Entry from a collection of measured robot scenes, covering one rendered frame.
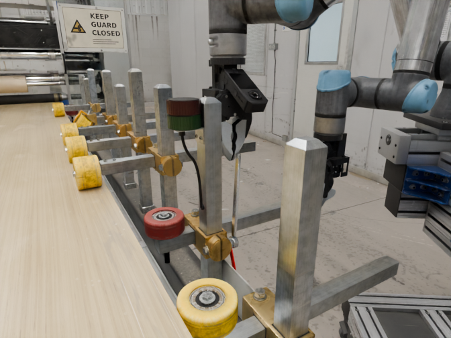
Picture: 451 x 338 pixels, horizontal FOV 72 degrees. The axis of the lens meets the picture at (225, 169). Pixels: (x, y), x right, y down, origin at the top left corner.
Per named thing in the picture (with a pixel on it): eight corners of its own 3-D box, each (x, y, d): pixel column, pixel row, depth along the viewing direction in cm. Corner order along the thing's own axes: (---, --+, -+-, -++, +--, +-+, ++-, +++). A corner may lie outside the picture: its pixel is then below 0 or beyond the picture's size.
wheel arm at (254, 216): (308, 205, 86) (309, 191, 85) (317, 210, 83) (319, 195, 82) (154, 249, 66) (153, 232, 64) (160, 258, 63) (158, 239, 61)
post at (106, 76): (120, 171, 155) (109, 69, 139) (122, 173, 152) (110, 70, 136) (113, 172, 153) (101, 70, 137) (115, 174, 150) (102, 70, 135)
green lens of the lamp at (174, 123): (193, 122, 59) (192, 110, 58) (207, 127, 54) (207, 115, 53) (162, 125, 56) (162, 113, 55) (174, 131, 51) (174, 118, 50)
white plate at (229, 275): (203, 268, 79) (202, 233, 76) (264, 344, 58) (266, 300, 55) (201, 269, 79) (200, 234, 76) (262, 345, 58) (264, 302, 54)
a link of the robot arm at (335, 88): (360, 70, 74) (339, 70, 69) (354, 116, 78) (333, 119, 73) (332, 69, 80) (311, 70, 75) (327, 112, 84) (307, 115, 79)
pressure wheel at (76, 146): (82, 130, 98) (87, 147, 94) (84, 147, 104) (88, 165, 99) (62, 132, 95) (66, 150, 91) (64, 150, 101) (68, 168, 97)
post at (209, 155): (215, 304, 73) (212, 96, 58) (222, 314, 70) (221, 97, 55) (201, 309, 72) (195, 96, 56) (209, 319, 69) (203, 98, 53)
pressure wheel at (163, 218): (178, 247, 71) (175, 201, 67) (192, 265, 65) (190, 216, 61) (143, 257, 67) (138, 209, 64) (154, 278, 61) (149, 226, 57)
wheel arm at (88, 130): (188, 124, 143) (188, 116, 142) (192, 125, 140) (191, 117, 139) (68, 136, 119) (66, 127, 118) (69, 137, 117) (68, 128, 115)
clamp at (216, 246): (203, 228, 74) (203, 209, 73) (232, 257, 63) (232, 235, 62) (181, 235, 72) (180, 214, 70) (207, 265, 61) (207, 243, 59)
